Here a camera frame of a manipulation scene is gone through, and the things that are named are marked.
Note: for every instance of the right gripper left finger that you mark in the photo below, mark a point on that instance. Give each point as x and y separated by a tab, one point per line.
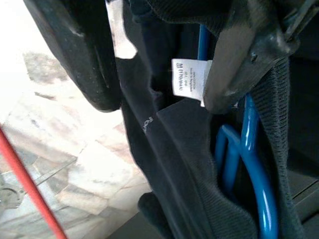
82	49

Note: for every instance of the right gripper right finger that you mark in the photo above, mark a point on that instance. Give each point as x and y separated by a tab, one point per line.
231	74

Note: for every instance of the blue plastic hanger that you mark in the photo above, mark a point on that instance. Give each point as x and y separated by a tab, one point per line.
249	139

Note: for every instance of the black shirt white logo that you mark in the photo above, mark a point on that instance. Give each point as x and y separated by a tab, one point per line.
174	161

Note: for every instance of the red plastic hanger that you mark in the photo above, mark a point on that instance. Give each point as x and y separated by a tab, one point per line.
27	181

